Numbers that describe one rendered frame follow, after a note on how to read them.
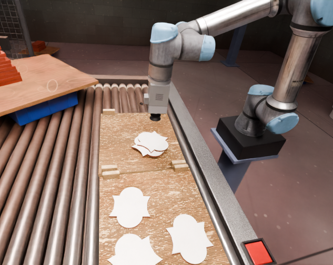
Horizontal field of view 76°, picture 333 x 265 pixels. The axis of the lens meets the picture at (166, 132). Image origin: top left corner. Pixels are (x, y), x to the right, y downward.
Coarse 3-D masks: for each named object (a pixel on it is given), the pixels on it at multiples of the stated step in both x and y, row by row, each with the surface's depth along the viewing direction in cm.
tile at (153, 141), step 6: (144, 132) 97; (138, 138) 93; (144, 138) 94; (150, 138) 94; (156, 138) 95; (162, 138) 95; (138, 144) 90; (144, 144) 91; (150, 144) 91; (156, 144) 92; (162, 144) 92; (150, 150) 88; (156, 150) 89; (162, 150) 89
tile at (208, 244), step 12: (180, 216) 68; (168, 228) 64; (180, 228) 65; (192, 228) 65; (180, 240) 62; (192, 240) 62; (204, 240) 63; (180, 252) 59; (192, 252) 60; (204, 252) 60; (192, 264) 58
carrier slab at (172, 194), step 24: (120, 192) 73; (144, 192) 74; (168, 192) 76; (192, 192) 77; (168, 216) 68; (192, 216) 69; (168, 240) 62; (216, 240) 64; (168, 264) 57; (216, 264) 59
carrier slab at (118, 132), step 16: (112, 128) 101; (128, 128) 102; (144, 128) 104; (160, 128) 105; (112, 144) 92; (128, 144) 93; (176, 144) 97; (112, 160) 84; (128, 160) 86; (144, 160) 87; (160, 160) 88
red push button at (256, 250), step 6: (246, 246) 64; (252, 246) 65; (258, 246) 65; (252, 252) 63; (258, 252) 63; (264, 252) 64; (252, 258) 62; (258, 258) 62; (264, 258) 62; (270, 258) 62; (258, 264) 61
